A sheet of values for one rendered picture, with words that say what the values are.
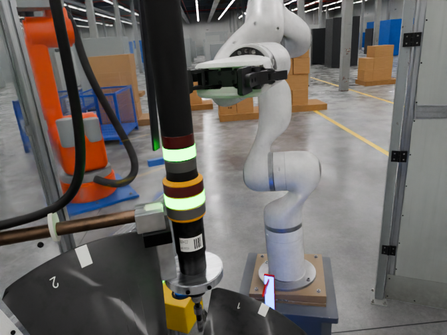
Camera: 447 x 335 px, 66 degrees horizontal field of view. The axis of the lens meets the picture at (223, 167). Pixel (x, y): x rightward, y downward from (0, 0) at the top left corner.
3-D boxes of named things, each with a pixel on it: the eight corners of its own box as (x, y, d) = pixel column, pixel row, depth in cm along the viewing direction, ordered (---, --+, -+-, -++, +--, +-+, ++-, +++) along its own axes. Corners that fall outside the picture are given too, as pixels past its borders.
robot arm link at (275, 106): (297, 192, 99) (241, 195, 102) (297, 188, 111) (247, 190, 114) (286, 16, 98) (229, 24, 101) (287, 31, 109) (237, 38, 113)
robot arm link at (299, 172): (265, 216, 118) (259, 149, 111) (321, 215, 114) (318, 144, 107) (263, 233, 107) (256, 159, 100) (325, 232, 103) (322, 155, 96)
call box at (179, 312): (138, 325, 98) (132, 295, 94) (157, 301, 107) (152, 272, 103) (189, 339, 92) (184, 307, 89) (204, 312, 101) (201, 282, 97)
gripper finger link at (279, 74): (294, 76, 48) (281, 81, 44) (244, 78, 52) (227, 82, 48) (294, 68, 48) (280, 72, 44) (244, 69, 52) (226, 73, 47)
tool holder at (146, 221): (148, 306, 37) (134, 225, 33) (146, 267, 43) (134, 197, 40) (229, 288, 39) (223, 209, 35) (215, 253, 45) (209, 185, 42)
